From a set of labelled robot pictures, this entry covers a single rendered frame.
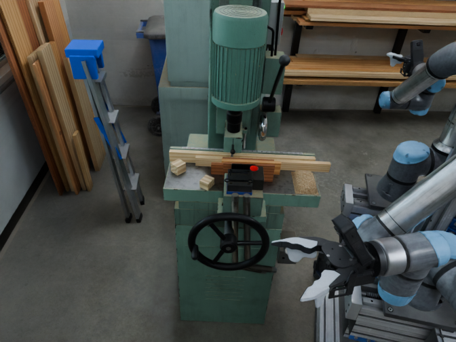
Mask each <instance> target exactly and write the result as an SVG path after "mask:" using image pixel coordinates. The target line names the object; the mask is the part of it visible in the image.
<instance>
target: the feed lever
mask: <svg viewBox="0 0 456 342"><path fill-rule="evenodd" d="M279 63H280V68H279V71H278V74H277V77H276V79H275V83H274V85H273V88H272V91H271V94H270V97H263V101H262V111H265V112H274V111H275V109H276V98H275V97H273V96H274V94H275V92H276V88H277V86H278V83H279V81H280V77H281V76H282V72H283V70H284V67H286V66H288V65H289V63H290V57H289V56H288V55H285V54H284V55H282V56H280V58H279Z"/></svg>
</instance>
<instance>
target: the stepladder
mask: <svg viewBox="0 0 456 342"><path fill-rule="evenodd" d="M103 49H104V43H103V40H80V39H74V40H72V41H71V42H70V44H68V45H67V47H66V48H65V49H64V51H65V55H66V57H67V58H69V60H70V63H71V68H72V72H73V78H74V79H83V81H84V83H85V88H86V90H87V93H88V97H89V99H90V103H91V106H92V110H93V112H94V116H95V117H94V121H95V122H96V124H97V126H98V129H99V132H100V136H101V139H102V143H103V145H104V149H105V151H106V154H107V158H108V161H109V165H110V167H111V171H112V174H113V178H114V180H115V184H116V187H117V191H118V194H119V197H120V200H121V204H122V206H123V211H124V213H125V216H126V219H125V221H126V223H130V221H131V219H132V213H130V211H129V208H128V204H127V201H126V197H125V195H124V191H125V190H126V192H127V194H128V197H129V200H130V204H131V206H132V209H133V211H134V215H135V217H136V222H137V223H141V220H142V217H143V214H142V213H141V212H140V208H139V206H138V202H137V200H136V196H135V194H134V190H136V192H137V194H138V197H139V200H140V204H141V205H144V204H145V198H144V196H143V194H142V191H141V189H140V185H139V183H138V181H139V176H140V175H139V173H135V171H134V167H133V165H132V161H131V159H130V155H129V150H130V144H126V142H127V141H126V139H125V138H124V136H123V134H122V132H121V128H120V126H119V122H118V120H117V118H118V116H119V110H114V108H113V103H112V101H111V97H110V95H109V91H108V89H107V85H106V83H105V78H106V76H107V72H106V71H101V68H103V67H104V61H103V57H102V51H103ZM102 93H103V94H104V96H103V94H102ZM104 98H105V100H106V102H105V100H104ZM113 127H114V129H115V131H116V133H117V136H118V139H119V142H120V144H118V143H117V139H116V137H115V133H114V131H113ZM111 150H112V151H111ZM112 152H113V153H112ZM114 159H115V160H114ZM123 159H126V162H127V165H128V168H129V170H130V173H128V172H127V170H126V166H125V164H124V160H123ZM115 161H116V163H117V167H118V168H119V172H120V174H121V178H122V181H123V183H124V189H123V188H122V185H121V181H120V178H119V175H118V171H117V168H116V165H115Z"/></svg>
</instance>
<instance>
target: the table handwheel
mask: <svg viewBox="0 0 456 342"><path fill-rule="evenodd" d="M219 221H224V222H225V226H224V234H223V233H222V232H221V231H220V230H219V229H218V228H217V227H216V225H215V224H214V223H215V222H219ZM232 221H237V222H240V223H244V224H246V225H249V226H251V227H252V228H253V229H255V230H256V231H257V232H258V233H259V235H260V237H261V240H257V241H237V238H236V236H235V235H234V230H233V227H232ZM207 225H209V226H210V227H211V228H212V229H213V230H214V231H215V233H216V234H217V235H218V236H219V237H220V239H221V242H220V249H221V250H220V251H219V253H218V254H217V255H216V256H215V258H214V259H213V260H211V259H209V258H207V257H206V256H204V255H203V254H202V253H201V252H200V251H199V256H198V259H197V260H198V261H199V262H200V263H202V264H204V265H206V266H208V267H211V268H213V269H218V270H223V271H237V270H241V269H246V268H249V267H252V266H253V265H255V264H257V263H258V262H259V261H261V260H262V259H263V258H264V256H265V255H266V254H267V251H268V250H269V235H268V233H267V231H266V229H265V228H264V226H262V224H260V222H258V221H256V220H255V219H253V218H251V217H249V216H246V215H244V214H239V213H234V212H221V213H216V214H211V215H210V216H207V217H205V218H203V219H201V220H200V221H198V222H197V223H196V224H195V225H194V226H193V227H192V229H191V230H190V232H189V236H188V247H189V249H190V252H191V253H192V250H193V246H194V245H196V243H195V240H196V237H197V234H198V233H199V232H200V231H201V230H202V229H203V228H204V227H205V226H207ZM248 245H261V248H260V250H259V251H258V252H257V253H256V254H255V255H254V256H253V257H252V258H250V259H248V260H246V261H242V262H239V263H220V262H217V261H218V260H219V259H220V257H221V256H222V255H223V254H224V252H225V253H232V252H235V251H236V250H237V246H248Z"/></svg>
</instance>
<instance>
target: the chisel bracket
mask: <svg viewBox="0 0 456 342"><path fill-rule="evenodd" d="M242 141H244V139H243V136H242V122H241V126H240V131H239V132H238V133H230V132H228V131H227V120H225V134H224V149H223V151H224V152H227V153H230V150H231V146H232V145H234V149H235V152H236V153H241V152H242V148H243V144H242Z"/></svg>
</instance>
